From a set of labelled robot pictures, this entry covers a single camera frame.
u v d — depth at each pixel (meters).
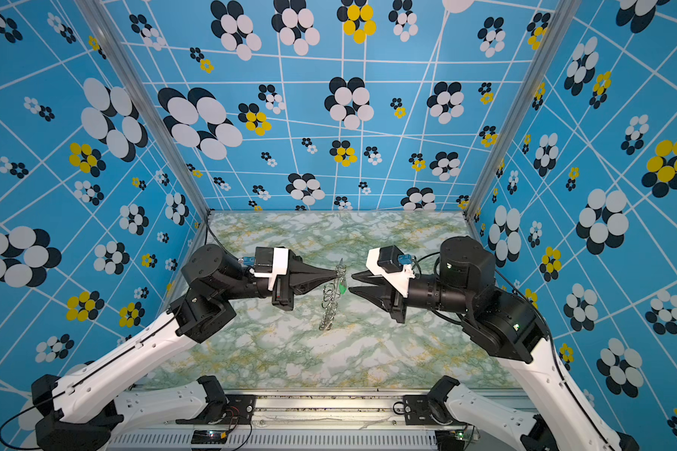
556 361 0.50
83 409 0.39
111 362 0.41
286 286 0.45
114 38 0.74
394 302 0.56
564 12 0.68
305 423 0.72
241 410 0.73
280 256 0.41
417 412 0.73
